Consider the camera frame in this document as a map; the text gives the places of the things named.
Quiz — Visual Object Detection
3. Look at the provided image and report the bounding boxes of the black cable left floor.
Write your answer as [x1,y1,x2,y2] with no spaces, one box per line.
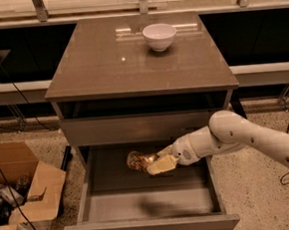
[0,44,67,230]

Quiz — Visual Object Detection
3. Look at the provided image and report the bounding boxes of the open middle drawer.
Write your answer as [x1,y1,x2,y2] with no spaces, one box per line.
[65,144,240,230]

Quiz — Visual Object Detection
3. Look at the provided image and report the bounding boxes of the black bar on floor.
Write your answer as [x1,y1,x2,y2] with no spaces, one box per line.
[61,146,73,171]

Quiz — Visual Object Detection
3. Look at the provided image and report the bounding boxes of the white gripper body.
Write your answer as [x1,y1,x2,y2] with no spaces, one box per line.
[171,134,200,165]

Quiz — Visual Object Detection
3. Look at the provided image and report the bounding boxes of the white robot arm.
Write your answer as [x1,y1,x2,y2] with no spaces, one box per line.
[146,111,289,175]

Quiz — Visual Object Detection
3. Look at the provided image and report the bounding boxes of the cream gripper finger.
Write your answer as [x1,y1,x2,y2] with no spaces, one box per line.
[146,155,178,175]
[156,145,172,157]

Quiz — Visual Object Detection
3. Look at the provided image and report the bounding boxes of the open cardboard box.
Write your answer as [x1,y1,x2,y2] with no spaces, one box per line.
[0,141,66,230]

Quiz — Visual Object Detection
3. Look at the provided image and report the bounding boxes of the clutter inside cardboard box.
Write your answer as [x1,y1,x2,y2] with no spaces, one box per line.
[0,175,31,225]

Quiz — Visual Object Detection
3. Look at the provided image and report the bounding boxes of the metal window railing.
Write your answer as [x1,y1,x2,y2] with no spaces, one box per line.
[0,0,289,29]

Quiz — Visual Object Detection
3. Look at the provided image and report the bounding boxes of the white ceramic bowl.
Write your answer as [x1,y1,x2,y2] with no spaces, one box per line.
[142,23,177,52]

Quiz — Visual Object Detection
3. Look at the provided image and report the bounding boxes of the closed upper drawer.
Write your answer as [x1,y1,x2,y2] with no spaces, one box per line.
[60,111,214,146]

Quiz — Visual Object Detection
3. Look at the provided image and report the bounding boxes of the grey drawer cabinet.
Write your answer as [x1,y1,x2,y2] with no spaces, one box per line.
[38,7,251,230]

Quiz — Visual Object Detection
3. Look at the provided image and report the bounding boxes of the orange soda can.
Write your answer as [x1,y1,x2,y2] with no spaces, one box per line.
[127,150,157,172]

